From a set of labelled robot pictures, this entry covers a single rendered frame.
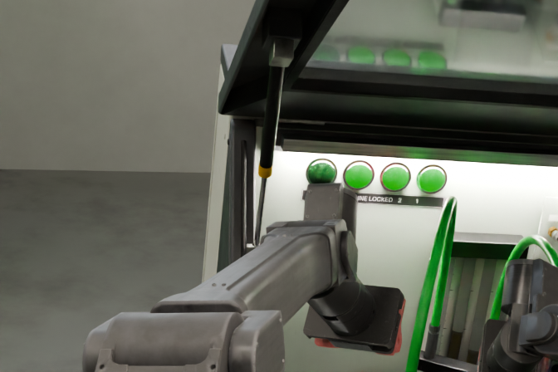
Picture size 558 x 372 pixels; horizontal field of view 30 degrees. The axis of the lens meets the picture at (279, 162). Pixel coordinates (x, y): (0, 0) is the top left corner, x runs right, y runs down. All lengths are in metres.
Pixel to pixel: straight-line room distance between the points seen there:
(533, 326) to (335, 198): 0.28
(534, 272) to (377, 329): 0.24
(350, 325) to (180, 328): 0.50
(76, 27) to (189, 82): 0.63
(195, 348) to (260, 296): 0.13
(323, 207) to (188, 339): 0.47
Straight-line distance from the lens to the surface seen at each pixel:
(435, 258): 1.33
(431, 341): 1.70
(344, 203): 1.07
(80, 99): 5.27
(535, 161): 1.68
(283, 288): 0.79
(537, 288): 1.25
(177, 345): 0.61
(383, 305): 1.12
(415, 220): 1.70
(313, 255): 0.90
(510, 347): 1.24
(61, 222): 4.78
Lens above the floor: 1.94
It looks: 20 degrees down
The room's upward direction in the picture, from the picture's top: 6 degrees clockwise
